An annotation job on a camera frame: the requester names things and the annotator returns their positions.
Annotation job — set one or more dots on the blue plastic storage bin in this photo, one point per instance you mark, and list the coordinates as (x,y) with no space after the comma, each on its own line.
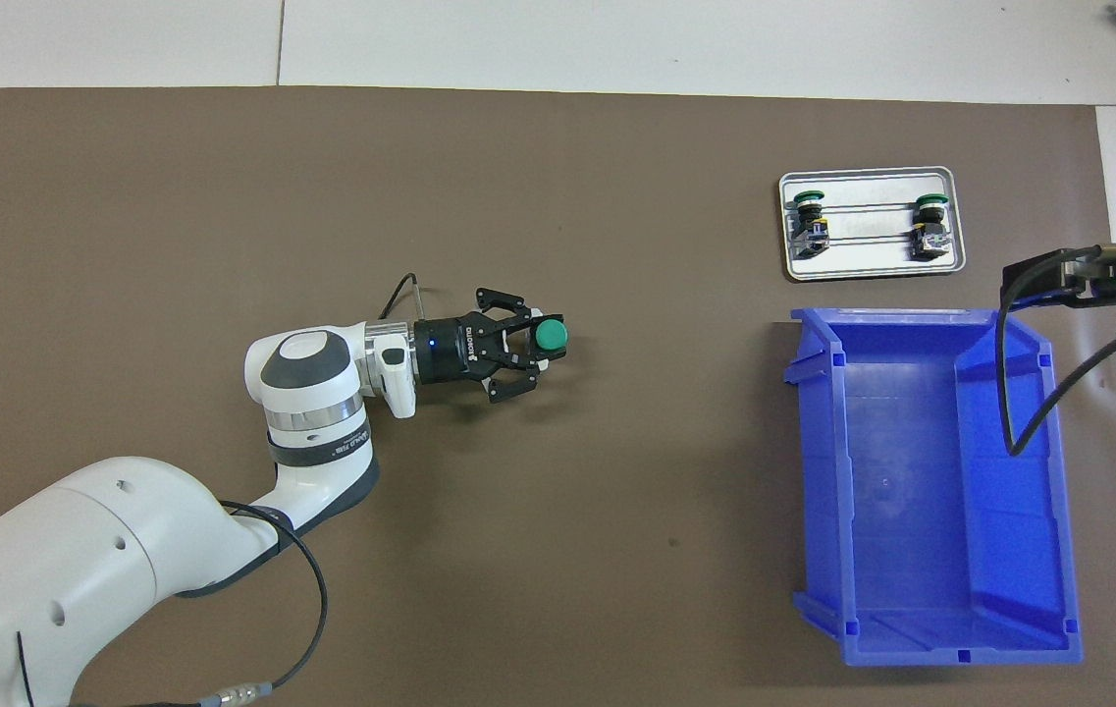
(911,491)

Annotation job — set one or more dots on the green push button switch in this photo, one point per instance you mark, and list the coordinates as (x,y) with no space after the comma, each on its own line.
(932,236)
(551,337)
(810,228)

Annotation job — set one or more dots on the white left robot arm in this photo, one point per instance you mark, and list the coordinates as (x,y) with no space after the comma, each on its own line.
(77,579)

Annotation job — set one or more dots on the silver metal tray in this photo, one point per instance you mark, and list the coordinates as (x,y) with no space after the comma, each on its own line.
(872,270)

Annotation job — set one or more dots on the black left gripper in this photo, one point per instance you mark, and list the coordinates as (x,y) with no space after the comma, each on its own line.
(445,349)

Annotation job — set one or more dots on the brown table mat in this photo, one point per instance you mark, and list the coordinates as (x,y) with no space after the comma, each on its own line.
(616,540)

